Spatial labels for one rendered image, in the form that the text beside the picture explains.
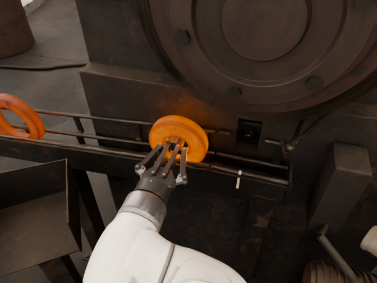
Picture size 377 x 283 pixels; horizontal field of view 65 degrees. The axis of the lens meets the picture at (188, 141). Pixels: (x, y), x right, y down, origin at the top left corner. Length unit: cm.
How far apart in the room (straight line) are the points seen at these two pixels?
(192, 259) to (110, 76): 51
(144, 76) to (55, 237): 46
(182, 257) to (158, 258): 4
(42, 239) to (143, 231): 35
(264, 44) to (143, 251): 38
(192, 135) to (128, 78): 23
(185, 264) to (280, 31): 39
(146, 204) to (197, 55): 29
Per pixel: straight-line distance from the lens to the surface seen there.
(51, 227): 85
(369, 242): 77
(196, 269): 53
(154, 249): 54
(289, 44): 46
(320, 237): 83
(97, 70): 87
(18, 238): 88
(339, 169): 71
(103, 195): 167
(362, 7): 45
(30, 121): 101
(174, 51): 58
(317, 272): 86
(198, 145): 74
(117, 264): 53
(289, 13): 44
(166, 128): 73
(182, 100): 77
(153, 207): 59
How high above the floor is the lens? 126
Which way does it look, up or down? 41 degrees down
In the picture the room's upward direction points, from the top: straight up
